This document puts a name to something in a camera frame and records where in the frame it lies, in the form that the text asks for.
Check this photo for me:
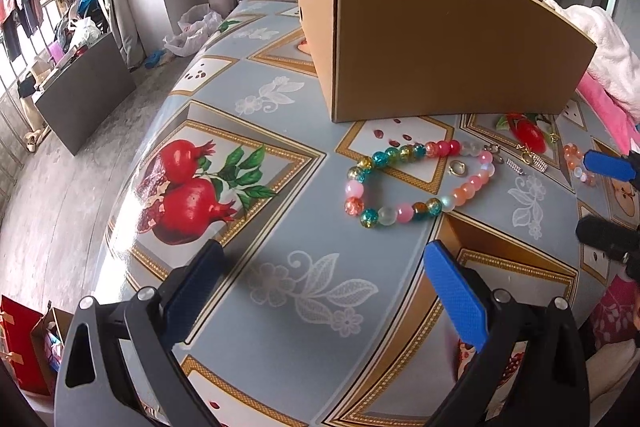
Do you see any red paper bag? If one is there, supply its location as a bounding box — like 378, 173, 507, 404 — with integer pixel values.
0, 294, 51, 395

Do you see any grey cabinet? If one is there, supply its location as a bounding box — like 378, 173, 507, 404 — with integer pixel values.
34, 31, 137, 156

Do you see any white fluffy blanket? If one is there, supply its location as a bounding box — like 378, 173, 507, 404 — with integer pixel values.
542, 0, 640, 118

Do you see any pink blanket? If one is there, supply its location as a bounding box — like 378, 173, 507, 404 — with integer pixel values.
575, 72, 640, 348

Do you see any metal window railing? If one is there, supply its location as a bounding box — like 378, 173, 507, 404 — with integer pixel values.
0, 0, 66, 168

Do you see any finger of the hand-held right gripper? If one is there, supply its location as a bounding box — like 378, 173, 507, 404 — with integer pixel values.
575, 214, 640, 280
584, 149, 640, 182

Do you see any small white plastic bag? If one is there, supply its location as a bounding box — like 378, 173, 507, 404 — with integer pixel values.
70, 17, 101, 45

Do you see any brown cardboard box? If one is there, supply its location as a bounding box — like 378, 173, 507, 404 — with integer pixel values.
294, 0, 598, 124

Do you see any small orange bead bracelet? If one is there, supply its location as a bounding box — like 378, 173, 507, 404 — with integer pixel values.
562, 144, 598, 186

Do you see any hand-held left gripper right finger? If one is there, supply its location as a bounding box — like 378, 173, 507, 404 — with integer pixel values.
422, 239, 593, 427

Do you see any small open cardboard carton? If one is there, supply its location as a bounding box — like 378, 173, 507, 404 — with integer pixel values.
30, 302, 76, 383

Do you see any large colourful bead bracelet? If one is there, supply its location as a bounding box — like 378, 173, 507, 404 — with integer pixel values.
344, 139, 496, 232

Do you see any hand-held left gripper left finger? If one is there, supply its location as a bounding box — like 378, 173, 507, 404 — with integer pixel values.
54, 238, 226, 427

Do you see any crumpled white plastic bag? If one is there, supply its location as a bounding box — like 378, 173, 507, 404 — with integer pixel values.
164, 4, 223, 58

